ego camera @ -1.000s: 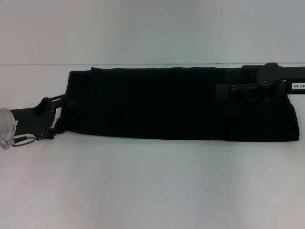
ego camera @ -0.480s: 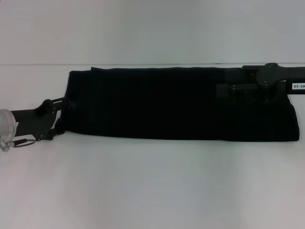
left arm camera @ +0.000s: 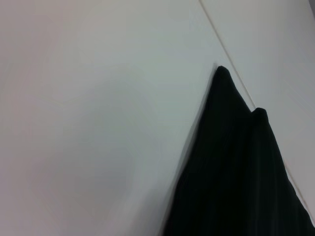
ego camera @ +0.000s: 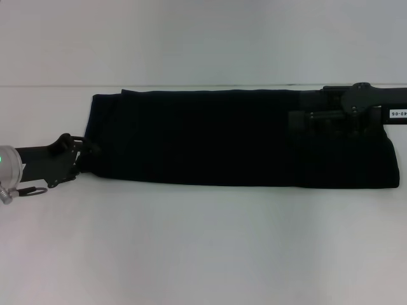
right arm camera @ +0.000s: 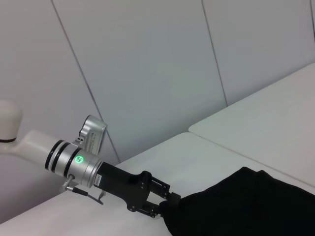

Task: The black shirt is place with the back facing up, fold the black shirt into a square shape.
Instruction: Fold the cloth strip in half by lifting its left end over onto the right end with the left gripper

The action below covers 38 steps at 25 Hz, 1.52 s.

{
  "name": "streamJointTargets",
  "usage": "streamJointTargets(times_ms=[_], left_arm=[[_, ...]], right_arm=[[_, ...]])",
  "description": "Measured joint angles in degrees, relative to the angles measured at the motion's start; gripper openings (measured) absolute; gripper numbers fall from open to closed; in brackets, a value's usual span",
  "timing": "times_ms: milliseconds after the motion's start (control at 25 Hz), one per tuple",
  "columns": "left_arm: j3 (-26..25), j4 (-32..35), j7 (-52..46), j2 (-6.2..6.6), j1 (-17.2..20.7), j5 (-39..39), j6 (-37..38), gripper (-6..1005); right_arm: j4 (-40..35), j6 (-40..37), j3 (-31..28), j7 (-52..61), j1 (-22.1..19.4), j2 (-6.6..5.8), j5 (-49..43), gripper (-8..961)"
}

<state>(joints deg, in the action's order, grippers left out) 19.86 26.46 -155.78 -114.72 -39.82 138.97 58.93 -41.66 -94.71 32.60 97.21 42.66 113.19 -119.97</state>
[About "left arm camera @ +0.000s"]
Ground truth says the black t-shirt with FREE print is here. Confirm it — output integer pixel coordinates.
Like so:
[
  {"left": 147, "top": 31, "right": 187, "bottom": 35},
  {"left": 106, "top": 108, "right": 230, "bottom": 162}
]
[{"left": 159, "top": 65, "right": 315, "bottom": 236}]

